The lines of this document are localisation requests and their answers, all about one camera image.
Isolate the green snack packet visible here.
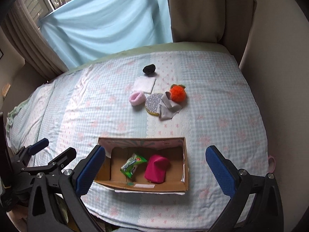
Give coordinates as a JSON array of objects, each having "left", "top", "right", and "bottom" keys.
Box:
[{"left": 120, "top": 153, "right": 148, "bottom": 179}]

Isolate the cardboard box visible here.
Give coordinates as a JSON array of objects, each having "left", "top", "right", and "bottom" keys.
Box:
[{"left": 95, "top": 137, "right": 189, "bottom": 195}]

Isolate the magenta fabric pouch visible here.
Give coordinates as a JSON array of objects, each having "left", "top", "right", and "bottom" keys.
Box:
[{"left": 144, "top": 154, "right": 170, "bottom": 184}]

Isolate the round silver glitter pad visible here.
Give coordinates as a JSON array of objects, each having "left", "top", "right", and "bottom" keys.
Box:
[{"left": 144, "top": 93, "right": 163, "bottom": 116}]

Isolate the white tissue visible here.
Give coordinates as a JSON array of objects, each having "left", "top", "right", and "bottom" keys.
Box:
[{"left": 132, "top": 76, "right": 156, "bottom": 94}]

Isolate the grey cloth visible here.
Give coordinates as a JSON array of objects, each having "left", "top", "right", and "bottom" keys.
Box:
[{"left": 157, "top": 92, "right": 182, "bottom": 121}]

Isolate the black fuzzy scrunchie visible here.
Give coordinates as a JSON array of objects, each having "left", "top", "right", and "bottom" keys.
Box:
[{"left": 143, "top": 64, "right": 156, "bottom": 75}]

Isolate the orange fluffy pompom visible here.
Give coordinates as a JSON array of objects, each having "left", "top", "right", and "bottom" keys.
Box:
[{"left": 169, "top": 84, "right": 186, "bottom": 103}]

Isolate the left brown curtain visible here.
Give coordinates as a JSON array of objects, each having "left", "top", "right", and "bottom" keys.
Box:
[{"left": 1, "top": 0, "right": 68, "bottom": 81}]

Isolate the brown curtain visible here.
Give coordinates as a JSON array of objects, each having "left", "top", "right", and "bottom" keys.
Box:
[
  {"left": 1, "top": 0, "right": 68, "bottom": 81},
  {"left": 164, "top": 0, "right": 257, "bottom": 45}
]

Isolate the light blue hanging cloth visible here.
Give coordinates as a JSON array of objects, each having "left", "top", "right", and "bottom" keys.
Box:
[{"left": 40, "top": 0, "right": 172, "bottom": 69}]

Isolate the right brown curtain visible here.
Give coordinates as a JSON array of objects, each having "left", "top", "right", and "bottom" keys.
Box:
[{"left": 164, "top": 0, "right": 257, "bottom": 45}]

